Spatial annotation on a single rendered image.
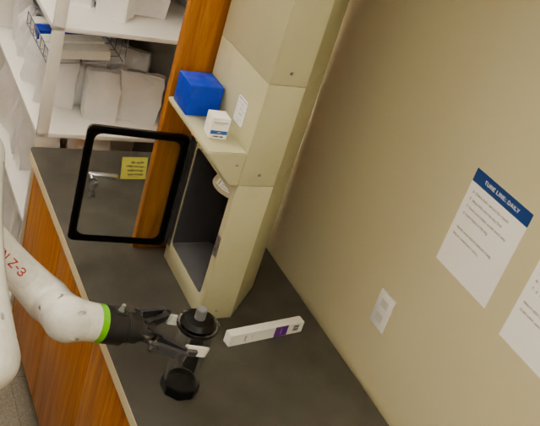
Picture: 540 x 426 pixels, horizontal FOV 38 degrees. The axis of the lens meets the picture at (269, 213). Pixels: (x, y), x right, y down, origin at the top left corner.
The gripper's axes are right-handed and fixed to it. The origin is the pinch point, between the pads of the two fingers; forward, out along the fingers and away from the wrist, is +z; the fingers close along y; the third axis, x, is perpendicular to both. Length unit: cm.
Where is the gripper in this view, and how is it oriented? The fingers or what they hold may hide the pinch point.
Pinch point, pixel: (192, 335)
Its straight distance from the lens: 204.8
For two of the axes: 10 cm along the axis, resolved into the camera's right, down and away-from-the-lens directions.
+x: -4.9, 8.0, 3.4
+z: 7.6, 2.1, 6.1
